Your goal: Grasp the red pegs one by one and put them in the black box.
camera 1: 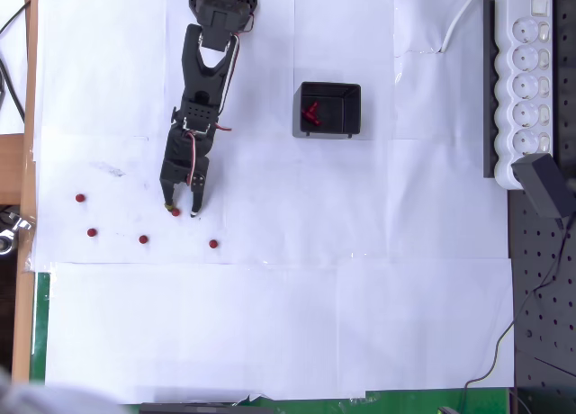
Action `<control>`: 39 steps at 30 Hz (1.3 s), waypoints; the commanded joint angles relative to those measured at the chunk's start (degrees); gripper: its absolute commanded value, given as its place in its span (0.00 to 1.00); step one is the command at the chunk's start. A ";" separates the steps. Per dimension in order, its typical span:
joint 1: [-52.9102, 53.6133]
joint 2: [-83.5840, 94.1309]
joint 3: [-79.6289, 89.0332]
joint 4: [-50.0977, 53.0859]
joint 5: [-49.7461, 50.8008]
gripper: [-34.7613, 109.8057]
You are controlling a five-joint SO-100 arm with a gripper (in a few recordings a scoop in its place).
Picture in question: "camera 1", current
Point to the red bead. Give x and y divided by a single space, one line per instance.
313 105
92 232
176 212
311 118
80 198
213 243
143 239

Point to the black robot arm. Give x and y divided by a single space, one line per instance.
198 72

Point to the black open box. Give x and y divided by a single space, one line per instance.
333 112

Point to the white taped paper cover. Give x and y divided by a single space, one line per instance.
270 319

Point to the metal clamp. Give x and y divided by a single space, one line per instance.
20 222

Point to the green cutting mat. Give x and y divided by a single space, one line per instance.
40 324

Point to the blurred white object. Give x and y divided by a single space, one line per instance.
27 400

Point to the white power strip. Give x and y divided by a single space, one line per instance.
524 94

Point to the black power adapter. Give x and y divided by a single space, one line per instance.
540 184

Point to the black pegboard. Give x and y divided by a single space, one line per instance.
549 319

